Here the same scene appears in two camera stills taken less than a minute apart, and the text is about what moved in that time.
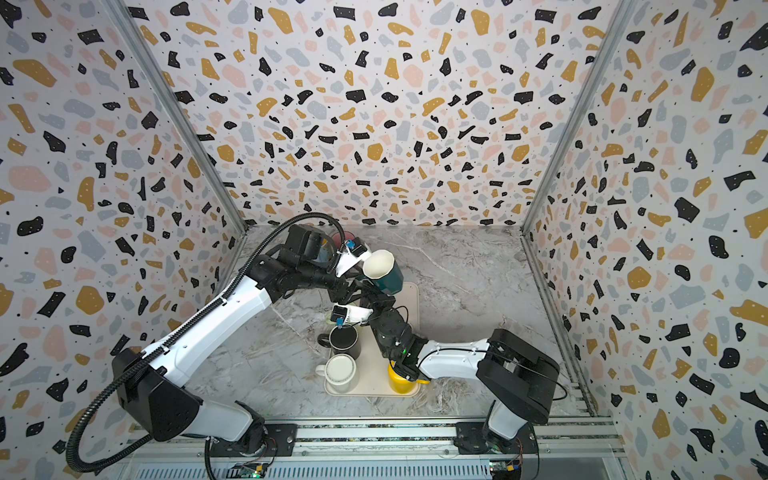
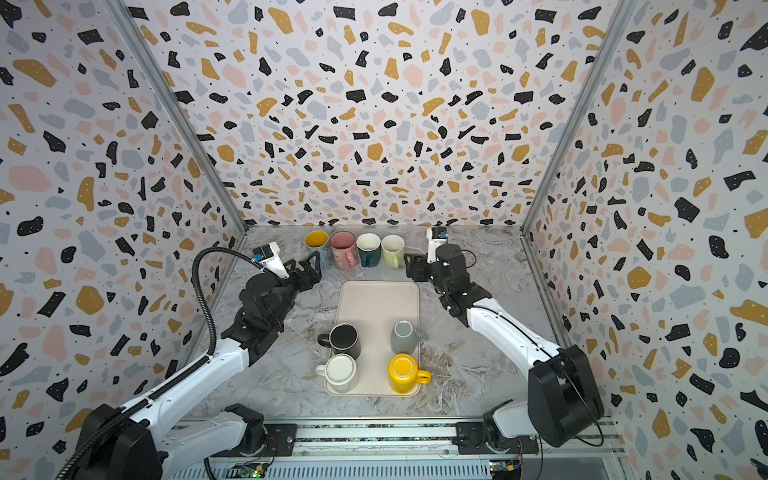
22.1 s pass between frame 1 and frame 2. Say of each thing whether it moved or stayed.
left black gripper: moved
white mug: stayed
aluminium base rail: stayed
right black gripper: moved
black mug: stayed
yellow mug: stayed
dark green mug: moved
